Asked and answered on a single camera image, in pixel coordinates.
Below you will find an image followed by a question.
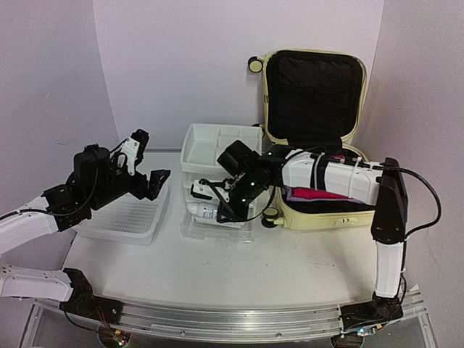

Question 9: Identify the purple folded cloth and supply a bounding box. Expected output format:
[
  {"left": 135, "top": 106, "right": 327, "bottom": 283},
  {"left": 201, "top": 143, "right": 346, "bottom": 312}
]
[{"left": 282, "top": 187, "right": 362, "bottom": 204}]

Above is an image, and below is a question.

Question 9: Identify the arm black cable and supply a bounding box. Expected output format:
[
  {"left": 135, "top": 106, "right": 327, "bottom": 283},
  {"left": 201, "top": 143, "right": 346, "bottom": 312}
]
[
  {"left": 260, "top": 144, "right": 443, "bottom": 309},
  {"left": 0, "top": 152, "right": 109, "bottom": 329}
]

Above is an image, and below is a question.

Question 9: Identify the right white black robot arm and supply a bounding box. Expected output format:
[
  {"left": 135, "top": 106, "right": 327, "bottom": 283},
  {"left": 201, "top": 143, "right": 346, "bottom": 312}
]
[{"left": 217, "top": 141, "right": 408, "bottom": 335}]

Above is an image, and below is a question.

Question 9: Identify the white plastic drawer organizer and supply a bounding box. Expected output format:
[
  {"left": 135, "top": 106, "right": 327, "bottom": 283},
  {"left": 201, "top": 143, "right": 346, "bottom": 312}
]
[{"left": 180, "top": 123, "right": 262, "bottom": 206}]

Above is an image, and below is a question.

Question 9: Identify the white small bottle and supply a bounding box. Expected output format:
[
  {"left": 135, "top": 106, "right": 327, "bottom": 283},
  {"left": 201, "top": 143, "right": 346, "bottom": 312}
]
[{"left": 187, "top": 202, "right": 218, "bottom": 220}]

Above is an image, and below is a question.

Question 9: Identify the clear plastic drawer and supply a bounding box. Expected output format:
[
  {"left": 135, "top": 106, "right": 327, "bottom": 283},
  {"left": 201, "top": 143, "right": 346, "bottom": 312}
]
[{"left": 181, "top": 203, "right": 254, "bottom": 243}]

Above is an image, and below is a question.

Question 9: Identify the white perforated plastic basket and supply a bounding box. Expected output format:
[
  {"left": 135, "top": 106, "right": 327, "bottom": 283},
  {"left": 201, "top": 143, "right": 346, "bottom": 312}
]
[{"left": 73, "top": 183, "right": 170, "bottom": 246}]

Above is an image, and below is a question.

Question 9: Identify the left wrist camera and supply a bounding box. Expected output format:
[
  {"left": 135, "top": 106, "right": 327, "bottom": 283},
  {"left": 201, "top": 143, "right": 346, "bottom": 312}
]
[{"left": 115, "top": 129, "right": 149, "bottom": 176}]

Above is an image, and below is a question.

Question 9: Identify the pale yellow hard suitcase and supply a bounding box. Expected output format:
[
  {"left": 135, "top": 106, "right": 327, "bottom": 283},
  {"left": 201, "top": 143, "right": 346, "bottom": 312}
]
[{"left": 247, "top": 49, "right": 374, "bottom": 231}]

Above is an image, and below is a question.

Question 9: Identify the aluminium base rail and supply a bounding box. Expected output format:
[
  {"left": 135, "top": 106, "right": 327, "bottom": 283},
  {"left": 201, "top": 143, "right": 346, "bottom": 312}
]
[{"left": 42, "top": 289, "right": 428, "bottom": 343}]

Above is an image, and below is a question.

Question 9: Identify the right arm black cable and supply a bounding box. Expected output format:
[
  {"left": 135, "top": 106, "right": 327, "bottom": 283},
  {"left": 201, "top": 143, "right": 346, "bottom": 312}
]
[{"left": 260, "top": 144, "right": 443, "bottom": 309}]

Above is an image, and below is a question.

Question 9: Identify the red folded cloth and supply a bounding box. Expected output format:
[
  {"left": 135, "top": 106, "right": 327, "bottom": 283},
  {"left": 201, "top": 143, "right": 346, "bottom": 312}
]
[{"left": 282, "top": 152, "right": 352, "bottom": 202}]

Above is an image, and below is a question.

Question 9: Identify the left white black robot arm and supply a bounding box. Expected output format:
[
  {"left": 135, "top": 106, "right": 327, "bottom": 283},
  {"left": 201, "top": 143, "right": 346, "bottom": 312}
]
[{"left": 1, "top": 138, "right": 170, "bottom": 323}]

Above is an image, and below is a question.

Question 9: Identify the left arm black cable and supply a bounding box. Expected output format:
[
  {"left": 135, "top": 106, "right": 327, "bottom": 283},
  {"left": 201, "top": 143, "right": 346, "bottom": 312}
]
[{"left": 0, "top": 152, "right": 109, "bottom": 329}]

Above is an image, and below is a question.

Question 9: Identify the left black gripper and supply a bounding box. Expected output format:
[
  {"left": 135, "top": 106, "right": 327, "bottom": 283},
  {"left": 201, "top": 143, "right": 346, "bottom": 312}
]
[{"left": 88, "top": 157, "right": 170, "bottom": 211}]

